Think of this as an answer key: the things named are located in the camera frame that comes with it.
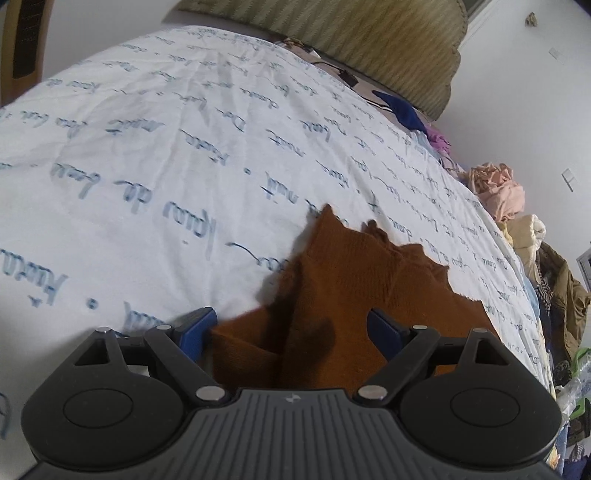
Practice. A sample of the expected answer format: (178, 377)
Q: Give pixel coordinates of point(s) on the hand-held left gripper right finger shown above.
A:
(382, 334)

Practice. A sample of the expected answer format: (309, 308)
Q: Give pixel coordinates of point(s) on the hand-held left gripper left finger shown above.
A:
(199, 330)

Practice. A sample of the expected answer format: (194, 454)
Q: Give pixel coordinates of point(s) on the brown knitted garment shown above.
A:
(351, 295)

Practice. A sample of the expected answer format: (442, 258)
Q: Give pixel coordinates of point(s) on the cream cloth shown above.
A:
(526, 240)

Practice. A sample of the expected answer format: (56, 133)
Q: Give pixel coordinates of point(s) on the white printed bed sheet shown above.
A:
(184, 152)

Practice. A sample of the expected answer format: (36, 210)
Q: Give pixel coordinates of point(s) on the pink cloth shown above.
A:
(498, 189)

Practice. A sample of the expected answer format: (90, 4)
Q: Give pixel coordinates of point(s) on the olive jacket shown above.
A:
(565, 295)

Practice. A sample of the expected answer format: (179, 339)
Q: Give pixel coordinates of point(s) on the purple cloth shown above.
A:
(439, 138)

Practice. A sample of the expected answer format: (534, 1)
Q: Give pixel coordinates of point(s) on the green plastic bag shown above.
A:
(582, 383)

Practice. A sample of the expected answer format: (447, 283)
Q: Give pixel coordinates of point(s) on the blue cloth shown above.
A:
(402, 110)

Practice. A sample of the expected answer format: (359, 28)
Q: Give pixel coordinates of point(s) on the small black object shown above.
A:
(345, 76)

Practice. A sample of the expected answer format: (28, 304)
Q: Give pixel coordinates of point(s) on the beige ribbed headboard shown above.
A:
(369, 37)

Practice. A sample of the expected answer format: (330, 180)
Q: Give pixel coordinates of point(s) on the gold tower fan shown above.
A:
(25, 46)

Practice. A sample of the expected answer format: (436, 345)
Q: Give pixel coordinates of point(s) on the white wall socket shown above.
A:
(554, 52)
(569, 178)

